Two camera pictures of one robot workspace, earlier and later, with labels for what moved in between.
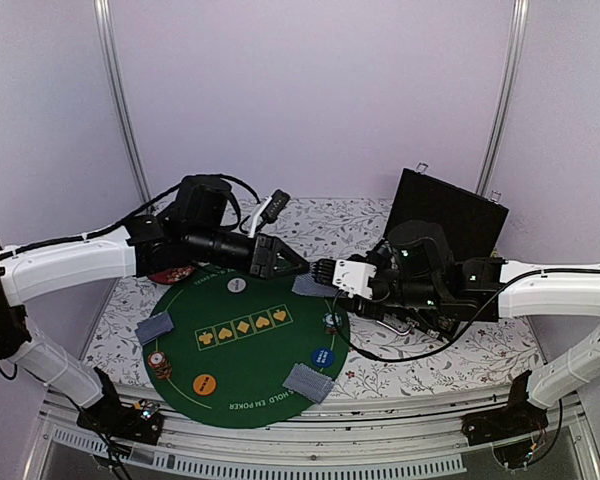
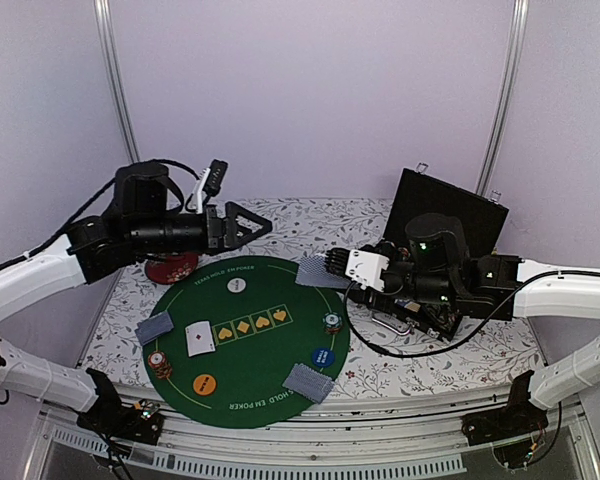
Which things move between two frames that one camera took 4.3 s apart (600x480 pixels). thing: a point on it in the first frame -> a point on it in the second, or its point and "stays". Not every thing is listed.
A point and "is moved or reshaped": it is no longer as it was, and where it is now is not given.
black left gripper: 265,259 -> 229,239
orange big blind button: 204,384 stays
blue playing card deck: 305,284 is moved or reshaped
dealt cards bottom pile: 309,383 stays
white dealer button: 236,285 stays
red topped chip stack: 158,361 stays
